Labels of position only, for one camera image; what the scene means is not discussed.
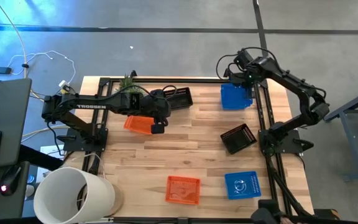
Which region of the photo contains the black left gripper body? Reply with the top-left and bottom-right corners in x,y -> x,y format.
141,89 -> 172,134

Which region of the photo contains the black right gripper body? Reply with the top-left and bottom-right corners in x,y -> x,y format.
224,67 -> 257,91

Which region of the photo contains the blue slotted plastic basket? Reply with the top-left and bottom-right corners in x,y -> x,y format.
224,170 -> 262,200
221,83 -> 254,110

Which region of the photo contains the black slotted plastic basket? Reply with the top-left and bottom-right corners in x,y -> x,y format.
219,123 -> 258,156
163,86 -> 194,110

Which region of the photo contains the orange slotted plastic basket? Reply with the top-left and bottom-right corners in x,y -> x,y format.
123,114 -> 155,136
165,175 -> 201,205

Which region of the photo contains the succulent plant in black pot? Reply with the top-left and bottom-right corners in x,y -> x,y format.
116,73 -> 145,94

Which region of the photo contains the round wooden lamp base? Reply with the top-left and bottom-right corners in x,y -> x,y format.
106,183 -> 125,217

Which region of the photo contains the black diagonal tube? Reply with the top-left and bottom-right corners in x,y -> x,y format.
19,144 -> 63,171

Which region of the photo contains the white cylindrical lamp shade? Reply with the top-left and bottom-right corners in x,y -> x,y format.
33,167 -> 116,224

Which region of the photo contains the grey desk top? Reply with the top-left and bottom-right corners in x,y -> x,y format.
0,78 -> 32,170

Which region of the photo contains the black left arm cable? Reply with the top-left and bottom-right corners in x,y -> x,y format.
109,83 -> 179,100

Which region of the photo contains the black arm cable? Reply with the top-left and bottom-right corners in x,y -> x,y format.
215,46 -> 280,80
109,83 -> 179,100

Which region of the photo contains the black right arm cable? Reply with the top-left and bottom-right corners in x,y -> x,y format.
215,46 -> 280,80

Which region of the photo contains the black aluminium table frame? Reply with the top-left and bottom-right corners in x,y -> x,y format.
81,70 -> 315,224

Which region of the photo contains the blue-grey metal table frame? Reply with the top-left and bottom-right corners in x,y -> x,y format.
323,84 -> 358,182

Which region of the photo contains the black cable bundle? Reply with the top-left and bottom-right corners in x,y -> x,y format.
264,154 -> 312,217

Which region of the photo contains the thin white floor cable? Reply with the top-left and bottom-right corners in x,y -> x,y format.
6,50 -> 76,86

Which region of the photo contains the thick cream floor cable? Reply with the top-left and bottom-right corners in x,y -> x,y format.
0,0 -> 68,103

